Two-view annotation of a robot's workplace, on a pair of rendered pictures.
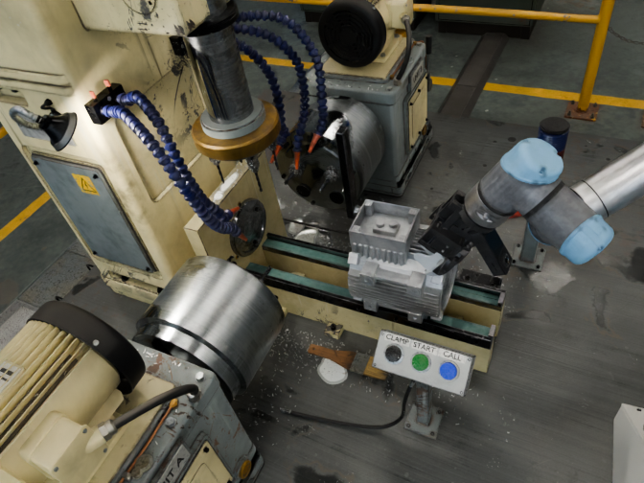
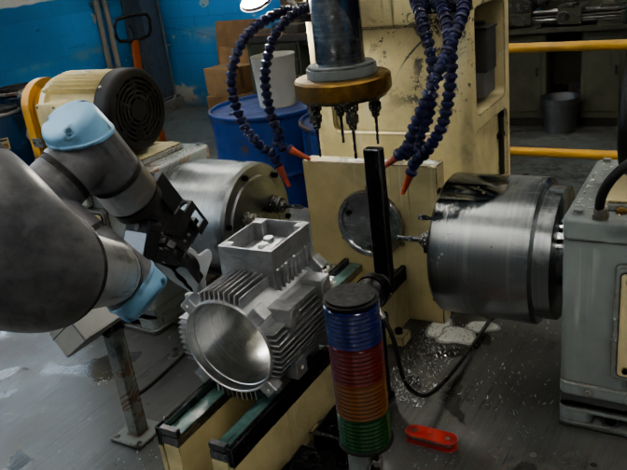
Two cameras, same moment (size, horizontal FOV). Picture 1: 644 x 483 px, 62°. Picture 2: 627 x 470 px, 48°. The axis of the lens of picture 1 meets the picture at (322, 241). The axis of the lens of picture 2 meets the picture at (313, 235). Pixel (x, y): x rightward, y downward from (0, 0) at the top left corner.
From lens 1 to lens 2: 1.50 m
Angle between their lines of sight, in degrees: 74
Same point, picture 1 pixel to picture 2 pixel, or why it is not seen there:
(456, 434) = (107, 458)
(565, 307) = not seen: outside the picture
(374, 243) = (243, 242)
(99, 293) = not seen: hidden behind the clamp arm
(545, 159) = (57, 118)
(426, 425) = (129, 432)
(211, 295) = (205, 171)
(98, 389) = not seen: hidden behind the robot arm
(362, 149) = (458, 238)
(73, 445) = (47, 107)
